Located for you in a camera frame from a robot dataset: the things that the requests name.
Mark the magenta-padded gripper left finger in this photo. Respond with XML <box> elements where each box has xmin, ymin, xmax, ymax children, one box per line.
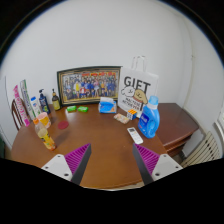
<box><xmin>41</xmin><ymin>143</ymin><xmax>92</xmax><ymax>186</ymax></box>

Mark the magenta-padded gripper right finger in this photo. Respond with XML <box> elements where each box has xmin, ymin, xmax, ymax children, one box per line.
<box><xmin>132</xmin><ymin>143</ymin><xmax>184</xmax><ymax>186</ymax></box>

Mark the orange juice bottle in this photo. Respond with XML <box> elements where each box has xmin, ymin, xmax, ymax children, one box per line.
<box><xmin>33</xmin><ymin>117</ymin><xmax>58</xmax><ymax>152</ymax></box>

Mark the white remote control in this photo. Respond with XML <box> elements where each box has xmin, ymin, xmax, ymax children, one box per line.
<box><xmin>126</xmin><ymin>126</ymin><xmax>144</xmax><ymax>145</ymax></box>

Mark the flat round red coaster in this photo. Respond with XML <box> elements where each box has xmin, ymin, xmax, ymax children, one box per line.
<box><xmin>57</xmin><ymin>120</ymin><xmax>70</xmax><ymax>130</ymax></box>

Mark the blue detergent bottle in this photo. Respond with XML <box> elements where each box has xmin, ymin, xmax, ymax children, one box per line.
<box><xmin>137</xmin><ymin>95</ymin><xmax>161</xmax><ymax>139</ymax></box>

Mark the brown wooden side cabinet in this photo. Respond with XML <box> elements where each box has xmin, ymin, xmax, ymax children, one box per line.
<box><xmin>155</xmin><ymin>102</ymin><xmax>200</xmax><ymax>158</ymax></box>

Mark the colourful puzzle cube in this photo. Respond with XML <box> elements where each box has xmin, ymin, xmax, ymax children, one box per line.
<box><xmin>126</xmin><ymin>108</ymin><xmax>138</xmax><ymax>121</ymax></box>

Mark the small beige snack packet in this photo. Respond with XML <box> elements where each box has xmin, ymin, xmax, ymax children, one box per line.
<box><xmin>113</xmin><ymin>113</ymin><xmax>131</xmax><ymax>125</ymax></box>

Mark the pink mug with yellow fruit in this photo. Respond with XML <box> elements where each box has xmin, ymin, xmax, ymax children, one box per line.
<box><xmin>36</xmin><ymin>111</ymin><xmax>52</xmax><ymax>129</ymax></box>

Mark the small brown pump bottle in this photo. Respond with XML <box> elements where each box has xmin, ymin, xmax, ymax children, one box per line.
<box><xmin>51</xmin><ymin>88</ymin><xmax>62</xmax><ymax>112</ymax></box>

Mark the dark blue pump bottle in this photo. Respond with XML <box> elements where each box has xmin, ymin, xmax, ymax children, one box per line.
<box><xmin>37</xmin><ymin>88</ymin><xmax>51</xmax><ymax>115</ymax></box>

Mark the white bottle with blue cap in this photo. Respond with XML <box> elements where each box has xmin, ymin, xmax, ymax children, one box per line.
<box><xmin>30</xmin><ymin>96</ymin><xmax>43</xmax><ymax>118</ymax></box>

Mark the brown wooden chair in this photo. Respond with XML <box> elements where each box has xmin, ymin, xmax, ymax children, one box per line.
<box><xmin>11</xmin><ymin>97</ymin><xmax>28</xmax><ymax>132</ymax></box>

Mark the white paper gift bag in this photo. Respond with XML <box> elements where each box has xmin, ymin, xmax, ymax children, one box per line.
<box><xmin>117</xmin><ymin>55</ymin><xmax>160</xmax><ymax>119</ymax></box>

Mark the framed group picture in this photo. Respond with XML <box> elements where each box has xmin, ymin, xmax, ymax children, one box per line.
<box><xmin>56</xmin><ymin>65</ymin><xmax>122</xmax><ymax>107</ymax></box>

